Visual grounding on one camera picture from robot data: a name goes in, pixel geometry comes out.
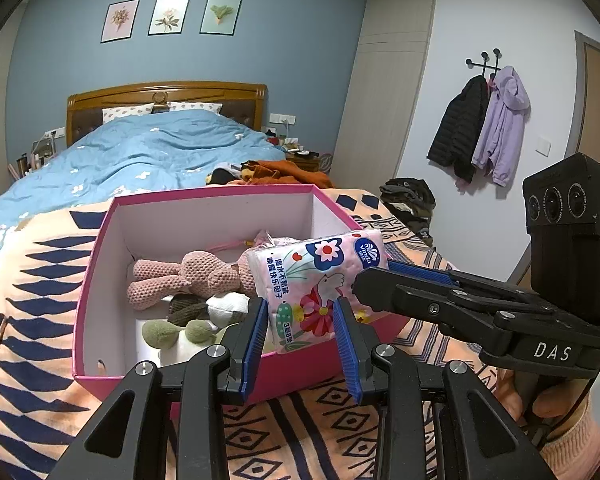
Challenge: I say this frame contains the wooden headboard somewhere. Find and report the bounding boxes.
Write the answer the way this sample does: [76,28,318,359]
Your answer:
[66,80,268,148]

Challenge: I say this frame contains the green leaf wall picture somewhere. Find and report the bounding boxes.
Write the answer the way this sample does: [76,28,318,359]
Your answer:
[200,0,242,35]

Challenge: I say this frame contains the white flower wall picture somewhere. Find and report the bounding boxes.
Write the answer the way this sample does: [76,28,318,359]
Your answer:
[147,0,192,36]

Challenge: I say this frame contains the pink crochet plush toy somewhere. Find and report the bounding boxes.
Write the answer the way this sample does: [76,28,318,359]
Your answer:
[126,250,255,311]

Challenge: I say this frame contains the floral tissue packet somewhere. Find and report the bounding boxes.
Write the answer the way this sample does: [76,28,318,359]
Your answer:
[246,228,391,358]

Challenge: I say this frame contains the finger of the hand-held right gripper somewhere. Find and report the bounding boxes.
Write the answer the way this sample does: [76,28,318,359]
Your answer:
[387,259,537,307]
[354,266,523,345]

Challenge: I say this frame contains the black puffer jacket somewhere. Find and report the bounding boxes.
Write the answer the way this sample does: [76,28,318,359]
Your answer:
[426,75,491,185]

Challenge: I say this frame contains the black wall coat rack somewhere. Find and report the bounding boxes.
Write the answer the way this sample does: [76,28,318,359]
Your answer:
[465,48,502,81]

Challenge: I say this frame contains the pink flower wall picture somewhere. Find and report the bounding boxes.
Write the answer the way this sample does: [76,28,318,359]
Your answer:
[101,0,140,44]

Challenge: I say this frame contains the beige tall cabinet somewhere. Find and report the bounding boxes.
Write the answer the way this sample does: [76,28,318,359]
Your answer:
[332,0,437,191]

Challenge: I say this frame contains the pink cardboard box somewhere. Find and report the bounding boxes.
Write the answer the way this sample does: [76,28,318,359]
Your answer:
[72,184,416,406]

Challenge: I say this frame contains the person's right hand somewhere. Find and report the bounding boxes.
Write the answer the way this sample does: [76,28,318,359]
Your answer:
[495,371,594,442]

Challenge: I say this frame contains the nightstand clutter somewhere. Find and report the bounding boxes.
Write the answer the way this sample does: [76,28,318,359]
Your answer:
[7,132,56,181]

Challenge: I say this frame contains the white dotted pillow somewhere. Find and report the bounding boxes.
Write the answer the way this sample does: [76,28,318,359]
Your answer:
[102,102,155,125]
[166,101,223,115]

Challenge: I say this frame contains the dark and yellow garment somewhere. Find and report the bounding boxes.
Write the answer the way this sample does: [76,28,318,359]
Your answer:
[205,162,253,186]

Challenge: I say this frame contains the dark clothes pile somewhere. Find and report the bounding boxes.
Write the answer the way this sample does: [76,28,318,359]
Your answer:
[379,177,437,246]

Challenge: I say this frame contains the brown room door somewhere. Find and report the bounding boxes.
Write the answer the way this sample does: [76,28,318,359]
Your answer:
[505,30,600,286]

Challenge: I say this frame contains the wooden bedside table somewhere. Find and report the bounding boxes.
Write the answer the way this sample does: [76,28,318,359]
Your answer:
[285,147,331,176]

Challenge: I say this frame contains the pink floral drawstring pouch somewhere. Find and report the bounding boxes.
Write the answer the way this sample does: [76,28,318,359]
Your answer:
[210,228,301,261]

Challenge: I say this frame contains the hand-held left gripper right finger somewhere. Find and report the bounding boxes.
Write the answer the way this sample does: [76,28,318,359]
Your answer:
[332,297,553,480]

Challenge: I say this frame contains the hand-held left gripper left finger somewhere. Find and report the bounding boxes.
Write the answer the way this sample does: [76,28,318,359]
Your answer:
[45,297,271,480]

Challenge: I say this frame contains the purple hooded jacket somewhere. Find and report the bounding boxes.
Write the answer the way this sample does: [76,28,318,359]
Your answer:
[471,66,531,188]

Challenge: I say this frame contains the orange cloth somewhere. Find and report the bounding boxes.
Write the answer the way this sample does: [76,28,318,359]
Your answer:
[240,160,333,191]

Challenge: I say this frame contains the blue duvet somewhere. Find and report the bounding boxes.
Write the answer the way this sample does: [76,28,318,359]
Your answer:
[0,109,286,281]

